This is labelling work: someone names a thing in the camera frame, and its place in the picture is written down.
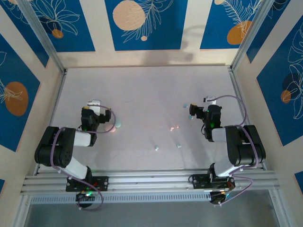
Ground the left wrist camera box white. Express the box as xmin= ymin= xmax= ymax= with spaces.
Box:
xmin=87 ymin=100 xmax=102 ymax=112

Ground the aluminium table side rail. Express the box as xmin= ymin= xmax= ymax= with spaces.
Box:
xmin=34 ymin=70 xmax=68 ymax=175
xmin=228 ymin=67 xmax=265 ymax=170

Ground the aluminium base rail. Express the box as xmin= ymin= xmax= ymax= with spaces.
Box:
xmin=20 ymin=168 xmax=280 ymax=196

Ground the aluminium frame post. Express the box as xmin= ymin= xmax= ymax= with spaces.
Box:
xmin=230 ymin=0 xmax=292 ymax=71
xmin=17 ymin=0 xmax=67 ymax=74

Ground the grey slotted cable duct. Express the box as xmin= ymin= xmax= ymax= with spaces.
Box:
xmin=29 ymin=191 xmax=213 ymax=204

